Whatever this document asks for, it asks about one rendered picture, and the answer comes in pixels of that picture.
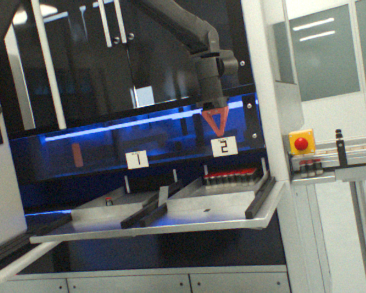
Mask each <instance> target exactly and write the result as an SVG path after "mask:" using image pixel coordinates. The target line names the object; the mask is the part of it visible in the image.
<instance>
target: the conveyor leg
mask: <svg viewBox="0 0 366 293"><path fill-rule="evenodd" d="M365 180H366V177H364V178H353V179H342V182H343V183H344V182H349V185H350V192H351V200H352V204H353V208H354V215H355V219H356V226H357V234H358V238H359V243H360V246H361V253H362V261H363V265H364V272H365V276H366V182H365Z"/></svg>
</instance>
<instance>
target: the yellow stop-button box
mask: <svg viewBox="0 0 366 293"><path fill-rule="evenodd" d="M288 137H289V143H290V150H291V154H292V156H296V155H302V154H311V153H315V152H316V149H317V148H316V144H315V137H314V130H313V129H312V128H311V129H304V130H299V131H292V132H290V133H289V134H288ZM300 137H302V138H305V139H306V140H307V141H308V146H307V148H306V149H305V150H303V151H300V150H297V149H296V148H295V146H294V143H295V140H296V139H298V138H300Z"/></svg>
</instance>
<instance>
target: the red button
mask: <svg viewBox="0 0 366 293"><path fill-rule="evenodd" d="M294 146H295V148H296V149H297V150H300V151H303V150H305V149H306V148H307V146H308V141H307V140H306V139H305V138H302V137H300V138H298V139H296V140H295V143H294Z"/></svg>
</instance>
